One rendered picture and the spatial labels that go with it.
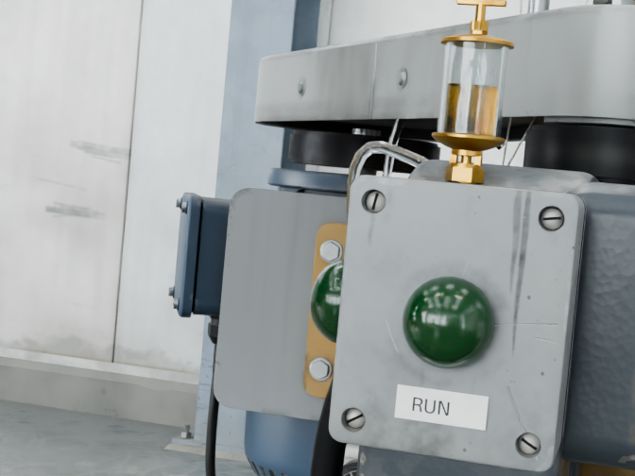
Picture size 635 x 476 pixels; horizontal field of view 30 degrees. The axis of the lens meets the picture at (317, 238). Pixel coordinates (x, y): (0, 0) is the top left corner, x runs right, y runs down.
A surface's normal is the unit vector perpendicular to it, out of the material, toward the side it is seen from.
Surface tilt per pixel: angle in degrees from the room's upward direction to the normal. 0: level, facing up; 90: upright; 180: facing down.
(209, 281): 90
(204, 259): 90
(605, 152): 90
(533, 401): 90
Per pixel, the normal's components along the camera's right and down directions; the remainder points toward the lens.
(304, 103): -0.92, -0.06
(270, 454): -0.68, 0.00
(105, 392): -0.26, 0.03
